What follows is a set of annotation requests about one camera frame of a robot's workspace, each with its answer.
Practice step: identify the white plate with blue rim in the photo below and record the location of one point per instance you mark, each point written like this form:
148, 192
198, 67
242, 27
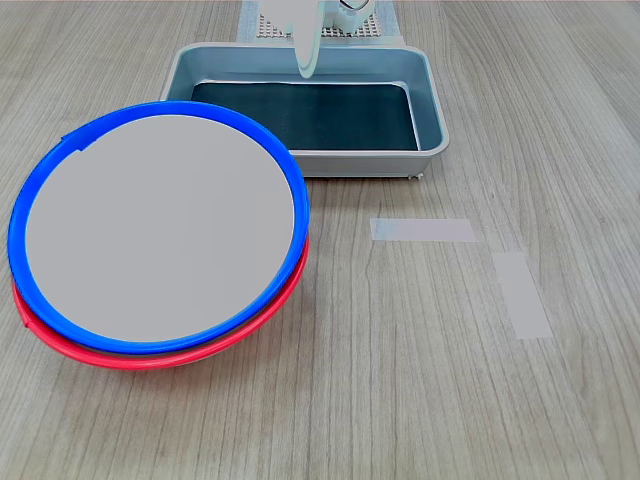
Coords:
160, 235

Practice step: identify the black mat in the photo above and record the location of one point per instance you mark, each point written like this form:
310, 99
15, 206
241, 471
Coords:
305, 117

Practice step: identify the steel tray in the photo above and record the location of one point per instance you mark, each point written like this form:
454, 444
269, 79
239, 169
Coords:
430, 105

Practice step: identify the pale tape strip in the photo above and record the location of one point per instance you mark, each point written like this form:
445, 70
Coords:
422, 230
522, 295

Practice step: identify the white plate with red rim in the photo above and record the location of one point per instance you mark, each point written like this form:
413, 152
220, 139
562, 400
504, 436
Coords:
150, 362

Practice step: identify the pale perforated base plate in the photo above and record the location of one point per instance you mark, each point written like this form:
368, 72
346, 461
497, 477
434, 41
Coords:
371, 29

